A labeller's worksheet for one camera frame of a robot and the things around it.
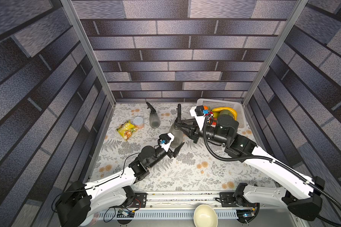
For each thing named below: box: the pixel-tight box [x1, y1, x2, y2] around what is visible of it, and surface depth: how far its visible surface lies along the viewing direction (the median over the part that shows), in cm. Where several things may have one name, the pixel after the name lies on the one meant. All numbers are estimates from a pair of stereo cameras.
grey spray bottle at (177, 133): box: [169, 123, 184, 149], surface depth 65 cm
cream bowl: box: [193, 204, 218, 227], surface depth 68 cm
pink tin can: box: [133, 116, 144, 129], surface depth 103 cm
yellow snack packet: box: [116, 119, 139, 141], surface depth 100 cm
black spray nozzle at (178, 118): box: [175, 103, 182, 123], surface depth 58 cm
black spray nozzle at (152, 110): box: [145, 101, 157, 114], surface depth 94 cm
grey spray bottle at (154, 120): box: [149, 111, 161, 129], surface depth 106 cm
